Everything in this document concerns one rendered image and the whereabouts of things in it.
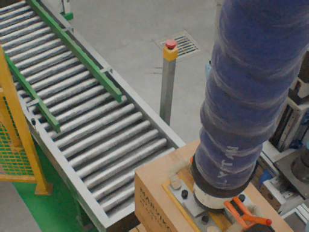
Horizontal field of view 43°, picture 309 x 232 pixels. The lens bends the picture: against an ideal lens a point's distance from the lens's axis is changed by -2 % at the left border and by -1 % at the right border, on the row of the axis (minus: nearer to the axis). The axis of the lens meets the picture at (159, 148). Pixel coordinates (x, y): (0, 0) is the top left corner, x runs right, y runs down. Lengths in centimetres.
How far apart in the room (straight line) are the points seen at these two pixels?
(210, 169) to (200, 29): 306
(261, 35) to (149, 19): 349
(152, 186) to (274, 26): 98
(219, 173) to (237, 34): 55
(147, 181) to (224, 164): 51
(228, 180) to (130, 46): 282
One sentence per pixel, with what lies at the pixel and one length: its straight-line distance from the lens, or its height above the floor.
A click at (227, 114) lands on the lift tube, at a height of 172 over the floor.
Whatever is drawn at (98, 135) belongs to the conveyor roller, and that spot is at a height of 55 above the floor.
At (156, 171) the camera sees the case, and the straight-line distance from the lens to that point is 174.
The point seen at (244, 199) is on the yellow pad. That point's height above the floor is 112.
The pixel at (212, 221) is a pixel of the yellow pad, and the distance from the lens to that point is 162.
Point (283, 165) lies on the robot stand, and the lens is 192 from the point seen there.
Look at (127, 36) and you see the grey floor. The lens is 414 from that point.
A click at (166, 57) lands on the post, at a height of 95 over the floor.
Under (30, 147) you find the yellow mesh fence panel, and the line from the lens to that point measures 257.
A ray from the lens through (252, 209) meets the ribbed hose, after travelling 163.
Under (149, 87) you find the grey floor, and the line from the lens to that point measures 360.
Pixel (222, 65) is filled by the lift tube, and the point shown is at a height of 185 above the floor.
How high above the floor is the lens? 253
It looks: 53 degrees down
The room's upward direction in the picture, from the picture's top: 4 degrees clockwise
